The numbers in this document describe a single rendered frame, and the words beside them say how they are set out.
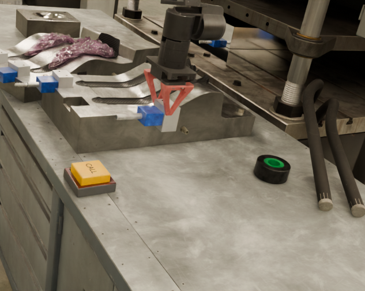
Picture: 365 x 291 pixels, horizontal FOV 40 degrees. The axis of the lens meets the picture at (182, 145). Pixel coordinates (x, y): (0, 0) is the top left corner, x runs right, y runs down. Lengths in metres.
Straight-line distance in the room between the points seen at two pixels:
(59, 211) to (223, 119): 0.47
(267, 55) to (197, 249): 1.30
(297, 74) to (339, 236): 0.68
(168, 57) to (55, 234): 0.54
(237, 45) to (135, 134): 0.88
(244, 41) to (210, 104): 0.75
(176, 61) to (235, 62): 1.01
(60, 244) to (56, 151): 0.27
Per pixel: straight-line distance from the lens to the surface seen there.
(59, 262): 1.32
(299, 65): 1.58
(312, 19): 1.56
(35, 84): 1.23
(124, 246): 0.86
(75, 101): 1.19
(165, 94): 0.98
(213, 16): 1.02
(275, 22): 1.76
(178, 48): 0.97
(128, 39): 1.66
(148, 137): 1.19
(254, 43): 2.00
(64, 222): 1.24
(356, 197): 1.15
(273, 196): 1.11
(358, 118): 1.83
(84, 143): 1.12
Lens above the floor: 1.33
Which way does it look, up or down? 25 degrees down
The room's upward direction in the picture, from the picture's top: 11 degrees clockwise
